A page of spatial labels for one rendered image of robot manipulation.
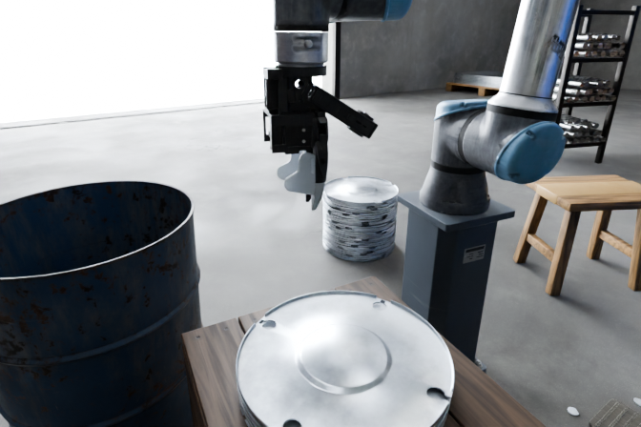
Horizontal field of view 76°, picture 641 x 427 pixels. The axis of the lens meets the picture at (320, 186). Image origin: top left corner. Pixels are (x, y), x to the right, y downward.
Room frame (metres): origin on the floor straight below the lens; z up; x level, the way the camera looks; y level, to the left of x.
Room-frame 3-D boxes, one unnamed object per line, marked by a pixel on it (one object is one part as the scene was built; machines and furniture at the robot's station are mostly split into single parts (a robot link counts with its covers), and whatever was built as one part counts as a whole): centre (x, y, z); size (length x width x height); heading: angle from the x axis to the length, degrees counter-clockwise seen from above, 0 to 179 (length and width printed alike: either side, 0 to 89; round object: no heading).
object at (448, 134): (0.86, -0.30, 0.62); 0.13 x 0.12 x 0.14; 21
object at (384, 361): (0.45, -0.03, 0.40); 0.29 x 0.29 x 0.01
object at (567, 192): (1.27, -0.90, 0.16); 0.34 x 0.24 x 0.34; 95
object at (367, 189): (1.50, -0.16, 0.24); 0.29 x 0.29 x 0.01
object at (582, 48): (2.72, -1.59, 0.47); 0.46 x 0.43 x 0.95; 14
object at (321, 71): (0.59, 0.03, 0.71); 0.09 x 0.08 x 0.12; 107
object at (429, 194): (0.86, -0.30, 0.50); 0.15 x 0.15 x 0.10
